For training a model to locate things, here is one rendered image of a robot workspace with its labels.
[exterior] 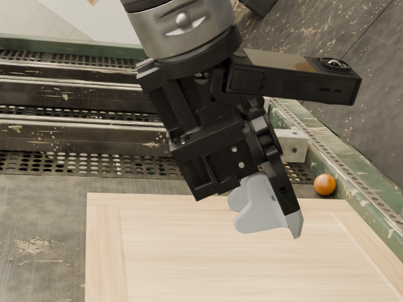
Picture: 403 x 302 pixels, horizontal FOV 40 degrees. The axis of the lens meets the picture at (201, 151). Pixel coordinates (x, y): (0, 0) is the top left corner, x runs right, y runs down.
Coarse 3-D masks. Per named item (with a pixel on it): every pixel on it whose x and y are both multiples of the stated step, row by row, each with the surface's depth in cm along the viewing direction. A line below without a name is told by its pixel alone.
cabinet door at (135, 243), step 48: (96, 240) 96; (144, 240) 99; (192, 240) 101; (240, 240) 103; (288, 240) 105; (336, 240) 107; (96, 288) 84; (144, 288) 86; (192, 288) 87; (240, 288) 89; (288, 288) 90; (336, 288) 92; (384, 288) 94
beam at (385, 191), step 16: (272, 112) 176; (304, 112) 175; (288, 128) 161; (320, 128) 162; (336, 144) 150; (320, 160) 139; (352, 160) 140; (336, 176) 130; (368, 176) 131; (336, 192) 129; (352, 192) 122; (384, 192) 123; (368, 208) 115; (400, 208) 116; (368, 224) 114; (384, 224) 109; (384, 240) 108; (400, 240) 103; (400, 256) 103
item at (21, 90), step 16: (0, 80) 161; (16, 80) 162; (32, 80) 166; (48, 80) 167; (64, 80) 169; (0, 96) 162; (16, 96) 163; (32, 96) 164; (48, 96) 165; (64, 96) 166; (80, 96) 166; (96, 96) 167; (112, 96) 168; (128, 96) 169; (144, 96) 170
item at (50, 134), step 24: (0, 120) 130; (24, 120) 132; (48, 120) 135; (72, 120) 136; (96, 120) 138; (120, 120) 140; (0, 144) 131; (24, 144) 132; (48, 144) 133; (72, 144) 134; (96, 144) 135; (120, 144) 137; (144, 144) 138; (168, 144) 139; (288, 144) 145
